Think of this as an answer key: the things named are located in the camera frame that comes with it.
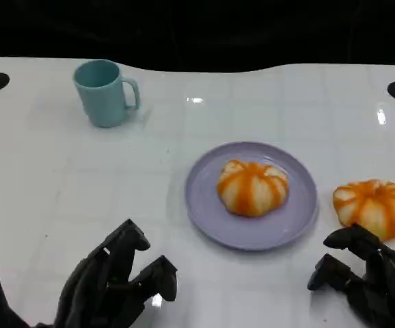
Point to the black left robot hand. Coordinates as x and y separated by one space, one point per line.
91 294

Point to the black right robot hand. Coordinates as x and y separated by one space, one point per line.
389 290

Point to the pale green mug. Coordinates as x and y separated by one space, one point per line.
100 99

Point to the black fabric barrier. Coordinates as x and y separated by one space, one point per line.
197 27

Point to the orange and white bread roll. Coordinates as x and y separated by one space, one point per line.
371 205
252 189

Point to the lilac plate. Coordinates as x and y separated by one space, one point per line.
204 212

